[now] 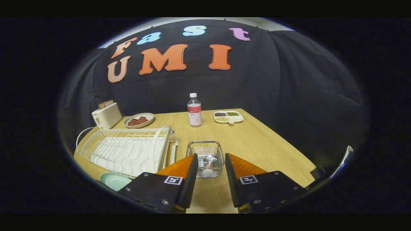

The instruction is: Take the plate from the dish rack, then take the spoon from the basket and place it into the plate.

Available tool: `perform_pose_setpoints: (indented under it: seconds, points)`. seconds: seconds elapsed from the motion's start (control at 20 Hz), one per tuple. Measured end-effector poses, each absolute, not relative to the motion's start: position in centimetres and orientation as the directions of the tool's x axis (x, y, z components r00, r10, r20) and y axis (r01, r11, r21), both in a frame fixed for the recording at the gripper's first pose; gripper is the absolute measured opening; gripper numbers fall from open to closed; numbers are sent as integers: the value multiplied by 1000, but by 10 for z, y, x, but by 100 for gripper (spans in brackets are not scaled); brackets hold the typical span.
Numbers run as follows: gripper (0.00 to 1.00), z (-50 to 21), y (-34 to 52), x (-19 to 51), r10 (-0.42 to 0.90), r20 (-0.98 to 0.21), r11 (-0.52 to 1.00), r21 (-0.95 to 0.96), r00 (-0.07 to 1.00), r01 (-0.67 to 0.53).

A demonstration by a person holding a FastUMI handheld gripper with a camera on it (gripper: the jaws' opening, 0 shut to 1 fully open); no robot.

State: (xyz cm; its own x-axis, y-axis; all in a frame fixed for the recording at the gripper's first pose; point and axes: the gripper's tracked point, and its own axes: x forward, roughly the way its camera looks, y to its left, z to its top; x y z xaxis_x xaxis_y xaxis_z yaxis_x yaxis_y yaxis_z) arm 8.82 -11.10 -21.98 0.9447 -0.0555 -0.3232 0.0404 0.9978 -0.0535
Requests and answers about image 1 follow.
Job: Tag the white divided snack tray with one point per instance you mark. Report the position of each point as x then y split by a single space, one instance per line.
237 118

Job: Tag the black backdrop cloth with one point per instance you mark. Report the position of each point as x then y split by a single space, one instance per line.
273 80

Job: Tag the white toaster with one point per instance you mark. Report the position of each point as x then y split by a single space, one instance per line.
107 117

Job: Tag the clear bottle red label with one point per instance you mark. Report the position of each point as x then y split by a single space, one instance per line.
194 115

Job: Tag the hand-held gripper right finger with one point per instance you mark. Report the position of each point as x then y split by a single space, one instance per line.
266 189

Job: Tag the white and blue object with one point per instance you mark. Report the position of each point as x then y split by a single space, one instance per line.
342 162

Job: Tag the reddish brown meat piece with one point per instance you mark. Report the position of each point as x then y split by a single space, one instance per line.
143 120
133 122

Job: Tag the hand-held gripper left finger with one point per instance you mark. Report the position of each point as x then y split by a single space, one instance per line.
157 192

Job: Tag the brown toast slice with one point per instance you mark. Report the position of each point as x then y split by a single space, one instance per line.
106 104

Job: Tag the black chair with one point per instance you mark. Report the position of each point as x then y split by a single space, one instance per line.
317 172

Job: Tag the beige oval plate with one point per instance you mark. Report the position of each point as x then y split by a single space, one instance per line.
149 116

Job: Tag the light green plate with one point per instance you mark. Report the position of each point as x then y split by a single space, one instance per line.
114 181

